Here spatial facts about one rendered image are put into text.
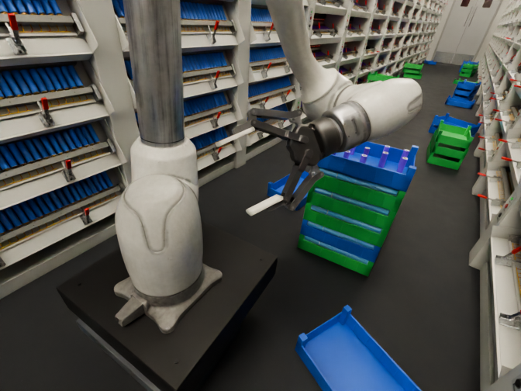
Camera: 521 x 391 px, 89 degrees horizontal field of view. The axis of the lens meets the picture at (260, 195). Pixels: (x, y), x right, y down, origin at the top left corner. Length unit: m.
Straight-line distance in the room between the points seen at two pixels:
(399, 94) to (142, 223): 0.53
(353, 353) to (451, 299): 0.47
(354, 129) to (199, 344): 0.51
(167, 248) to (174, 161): 0.21
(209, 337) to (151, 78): 0.53
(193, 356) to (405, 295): 0.82
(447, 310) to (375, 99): 0.86
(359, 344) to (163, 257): 0.68
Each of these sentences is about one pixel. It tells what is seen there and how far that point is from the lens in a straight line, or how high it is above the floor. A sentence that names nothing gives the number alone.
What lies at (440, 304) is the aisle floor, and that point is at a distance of 1.22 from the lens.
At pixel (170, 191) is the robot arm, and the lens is 0.51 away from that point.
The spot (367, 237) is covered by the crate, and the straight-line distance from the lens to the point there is 1.04.
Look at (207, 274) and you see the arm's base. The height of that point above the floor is 0.30.
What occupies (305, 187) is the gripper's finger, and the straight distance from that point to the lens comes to 0.52.
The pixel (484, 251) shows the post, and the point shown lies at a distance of 1.41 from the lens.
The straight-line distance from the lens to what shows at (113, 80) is 1.08.
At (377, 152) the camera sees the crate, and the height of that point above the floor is 0.42.
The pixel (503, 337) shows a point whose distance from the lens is 1.00.
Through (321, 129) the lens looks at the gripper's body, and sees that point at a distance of 0.51.
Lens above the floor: 0.82
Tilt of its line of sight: 34 degrees down
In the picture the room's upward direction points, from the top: 4 degrees clockwise
